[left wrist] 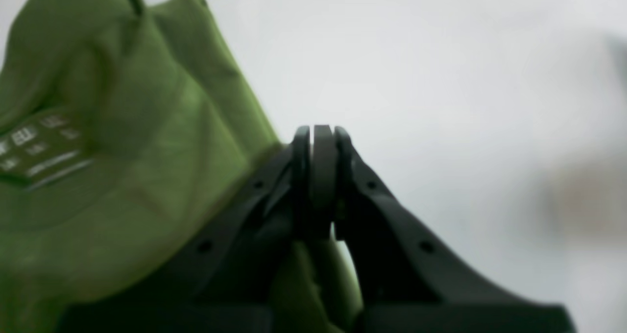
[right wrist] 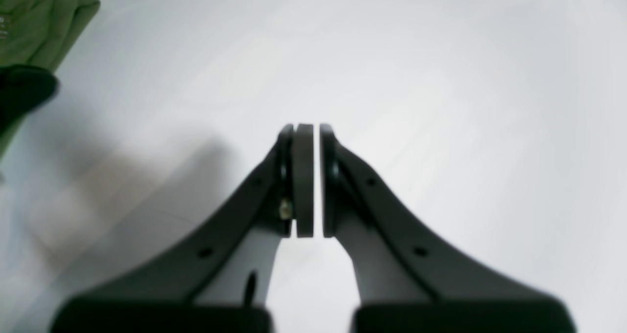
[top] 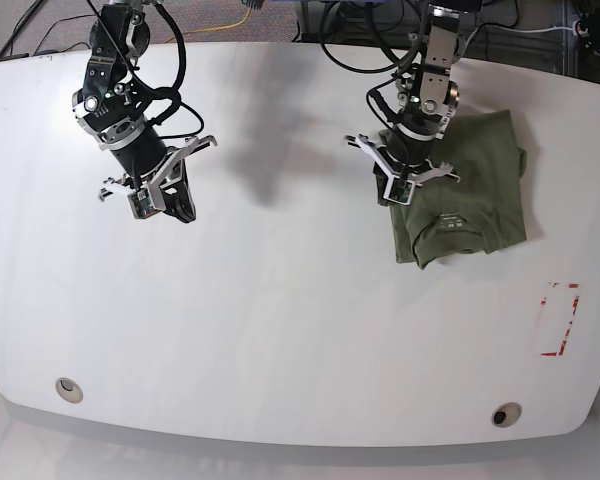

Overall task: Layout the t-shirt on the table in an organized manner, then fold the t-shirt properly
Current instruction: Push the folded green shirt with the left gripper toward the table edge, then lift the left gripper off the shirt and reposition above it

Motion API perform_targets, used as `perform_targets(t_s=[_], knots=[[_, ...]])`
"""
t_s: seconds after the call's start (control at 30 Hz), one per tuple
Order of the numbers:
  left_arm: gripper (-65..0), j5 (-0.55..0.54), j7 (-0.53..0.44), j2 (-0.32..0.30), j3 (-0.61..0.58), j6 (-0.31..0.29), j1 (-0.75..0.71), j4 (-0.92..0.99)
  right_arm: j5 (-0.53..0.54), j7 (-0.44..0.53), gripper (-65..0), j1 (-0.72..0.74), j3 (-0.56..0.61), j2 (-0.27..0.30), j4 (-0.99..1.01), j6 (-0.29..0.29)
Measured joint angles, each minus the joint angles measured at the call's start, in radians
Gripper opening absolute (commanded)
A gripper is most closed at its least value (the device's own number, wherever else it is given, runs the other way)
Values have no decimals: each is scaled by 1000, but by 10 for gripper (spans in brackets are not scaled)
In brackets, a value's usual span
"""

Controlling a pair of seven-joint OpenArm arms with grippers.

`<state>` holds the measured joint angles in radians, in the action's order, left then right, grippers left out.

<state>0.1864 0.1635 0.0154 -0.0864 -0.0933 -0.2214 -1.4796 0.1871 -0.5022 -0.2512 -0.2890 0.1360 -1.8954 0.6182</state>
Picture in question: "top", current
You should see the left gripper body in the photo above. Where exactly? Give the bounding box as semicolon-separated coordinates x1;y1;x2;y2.
343;132;461;206

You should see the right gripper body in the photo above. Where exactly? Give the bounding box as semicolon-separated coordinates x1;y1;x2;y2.
98;135;217;214

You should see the green t-shirt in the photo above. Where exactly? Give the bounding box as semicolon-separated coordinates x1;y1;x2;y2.
390;110;527;269

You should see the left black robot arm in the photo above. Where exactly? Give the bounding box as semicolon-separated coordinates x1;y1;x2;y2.
318;1;483;206

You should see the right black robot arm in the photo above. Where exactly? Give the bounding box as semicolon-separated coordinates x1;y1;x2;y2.
72;1;217;224

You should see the red tape rectangle marking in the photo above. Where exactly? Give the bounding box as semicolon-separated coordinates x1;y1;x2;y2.
534;282;580;357

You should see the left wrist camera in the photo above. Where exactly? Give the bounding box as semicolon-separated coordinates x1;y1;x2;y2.
388;181;414;206

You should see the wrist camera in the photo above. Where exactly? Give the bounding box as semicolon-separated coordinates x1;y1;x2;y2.
127;189;160;220
388;181;414;206

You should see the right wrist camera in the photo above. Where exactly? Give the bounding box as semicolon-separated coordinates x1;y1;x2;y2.
127;189;160;220

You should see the left table cable grommet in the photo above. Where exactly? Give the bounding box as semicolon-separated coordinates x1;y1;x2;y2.
55;378;84;404

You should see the table cable grommet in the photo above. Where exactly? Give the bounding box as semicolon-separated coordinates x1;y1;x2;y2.
491;402;522;428
55;378;84;404

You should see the yellow cable on floor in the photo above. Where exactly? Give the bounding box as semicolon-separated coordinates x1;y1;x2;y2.
165;4;254;45

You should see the right table cable grommet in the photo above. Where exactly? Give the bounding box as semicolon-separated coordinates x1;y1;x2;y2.
491;402;522;428

